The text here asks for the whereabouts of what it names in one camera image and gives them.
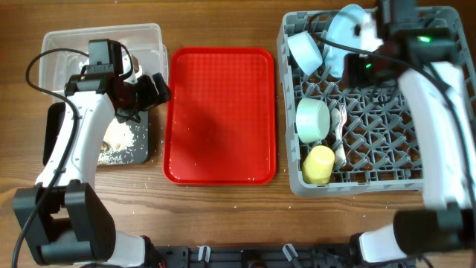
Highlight white plastic fork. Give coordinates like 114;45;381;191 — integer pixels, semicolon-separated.
336;103;349;167

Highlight rice and nut leftovers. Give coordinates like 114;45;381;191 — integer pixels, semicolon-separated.
97;118;135;165

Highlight light blue plate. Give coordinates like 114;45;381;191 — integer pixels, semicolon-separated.
324;4;371;79

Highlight light blue small bowl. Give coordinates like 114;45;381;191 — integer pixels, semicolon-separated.
288;31;323;76

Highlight mint green bowl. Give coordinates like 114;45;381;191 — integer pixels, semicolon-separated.
295;98;330;144

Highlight white plastic spoon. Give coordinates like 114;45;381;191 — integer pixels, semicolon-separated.
331;106;345;170

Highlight yellow cup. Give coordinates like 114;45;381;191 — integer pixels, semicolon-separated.
301;145;335;185

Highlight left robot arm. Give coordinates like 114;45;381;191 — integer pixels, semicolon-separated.
13;39;171;267

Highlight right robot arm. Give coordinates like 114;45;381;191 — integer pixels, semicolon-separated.
344;1;475;264

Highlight grey dishwasher rack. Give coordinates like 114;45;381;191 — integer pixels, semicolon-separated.
277;5;476;198

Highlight black rectangular tray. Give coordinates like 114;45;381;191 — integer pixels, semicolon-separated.
42;103;149;166

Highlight clear plastic bin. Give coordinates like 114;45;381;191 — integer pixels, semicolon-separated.
38;23;169;94

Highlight red serving tray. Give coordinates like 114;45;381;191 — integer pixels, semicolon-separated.
163;47;277;185

